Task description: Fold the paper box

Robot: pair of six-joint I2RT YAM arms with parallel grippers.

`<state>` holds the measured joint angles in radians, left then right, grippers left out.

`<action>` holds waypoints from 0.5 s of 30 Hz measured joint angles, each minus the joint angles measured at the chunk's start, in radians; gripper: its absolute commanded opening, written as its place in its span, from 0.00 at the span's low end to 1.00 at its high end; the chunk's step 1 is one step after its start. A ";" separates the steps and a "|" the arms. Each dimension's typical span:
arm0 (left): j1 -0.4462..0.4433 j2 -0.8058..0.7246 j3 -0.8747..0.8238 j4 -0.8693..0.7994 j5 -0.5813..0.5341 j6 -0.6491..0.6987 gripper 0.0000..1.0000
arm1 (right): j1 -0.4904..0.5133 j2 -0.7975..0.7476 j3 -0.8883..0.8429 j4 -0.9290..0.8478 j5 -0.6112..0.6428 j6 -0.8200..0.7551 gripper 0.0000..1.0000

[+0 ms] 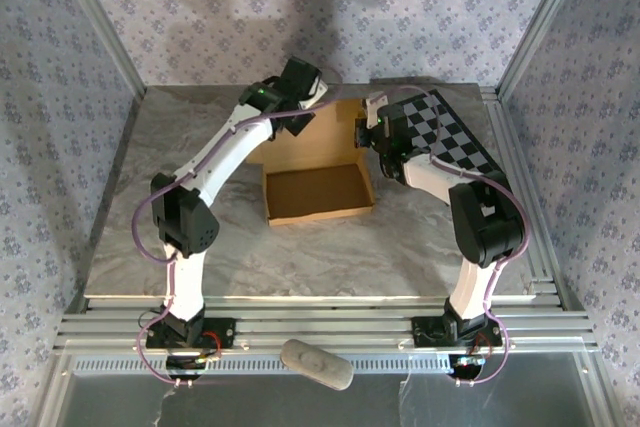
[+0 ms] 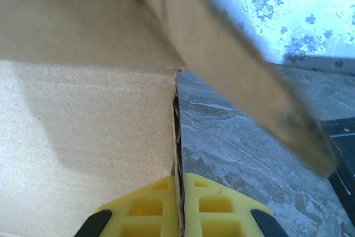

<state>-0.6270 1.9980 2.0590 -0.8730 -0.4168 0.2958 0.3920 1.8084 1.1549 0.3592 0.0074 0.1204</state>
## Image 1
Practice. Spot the brown cardboard folding box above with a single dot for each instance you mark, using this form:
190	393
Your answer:
320	187

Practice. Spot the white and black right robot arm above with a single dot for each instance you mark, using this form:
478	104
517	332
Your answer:
430	179

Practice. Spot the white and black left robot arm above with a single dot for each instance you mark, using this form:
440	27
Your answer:
220	157

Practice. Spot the black and grey checkerboard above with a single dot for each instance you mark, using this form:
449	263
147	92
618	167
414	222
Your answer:
465	142

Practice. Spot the floral fabric backdrop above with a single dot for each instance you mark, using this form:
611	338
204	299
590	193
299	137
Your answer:
200	7

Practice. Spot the marble pattern table mat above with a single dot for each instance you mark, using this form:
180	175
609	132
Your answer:
350	267

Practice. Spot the grey oval pad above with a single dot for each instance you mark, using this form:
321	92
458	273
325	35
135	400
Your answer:
315	363

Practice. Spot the small controller board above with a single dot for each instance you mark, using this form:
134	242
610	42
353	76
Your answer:
467	364
187	364

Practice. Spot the grey metal sheet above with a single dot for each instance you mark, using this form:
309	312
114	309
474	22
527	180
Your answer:
300	407

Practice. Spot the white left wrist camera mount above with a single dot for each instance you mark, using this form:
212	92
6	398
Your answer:
320	90

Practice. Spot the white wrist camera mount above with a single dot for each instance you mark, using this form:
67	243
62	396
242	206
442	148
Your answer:
372	109
320	90

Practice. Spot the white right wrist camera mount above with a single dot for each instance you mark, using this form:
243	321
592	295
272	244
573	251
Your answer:
372	109

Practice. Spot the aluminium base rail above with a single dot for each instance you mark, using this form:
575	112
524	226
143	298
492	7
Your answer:
325	319

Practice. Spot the aluminium frame post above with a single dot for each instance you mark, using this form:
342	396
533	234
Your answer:
540	17
102	17

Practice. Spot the aluminium side rail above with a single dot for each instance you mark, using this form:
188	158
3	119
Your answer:
542	257

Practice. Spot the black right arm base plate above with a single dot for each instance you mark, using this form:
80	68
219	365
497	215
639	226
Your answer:
425	334

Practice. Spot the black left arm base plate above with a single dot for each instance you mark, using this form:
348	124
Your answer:
220	334

